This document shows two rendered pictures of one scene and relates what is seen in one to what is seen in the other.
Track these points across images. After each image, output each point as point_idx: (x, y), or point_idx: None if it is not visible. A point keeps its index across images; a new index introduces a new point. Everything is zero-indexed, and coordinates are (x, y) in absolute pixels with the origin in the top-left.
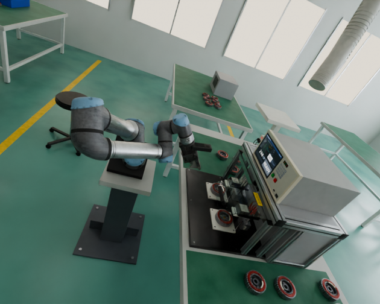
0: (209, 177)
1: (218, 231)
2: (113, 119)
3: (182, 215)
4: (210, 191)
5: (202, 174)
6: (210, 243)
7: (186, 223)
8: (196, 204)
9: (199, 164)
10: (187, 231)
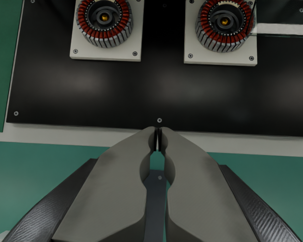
0: (41, 40)
1: (258, 49)
2: None
3: (213, 150)
4: (112, 47)
5: (31, 65)
6: (302, 79)
7: (239, 139)
8: (173, 104)
9: (259, 200)
10: (264, 139)
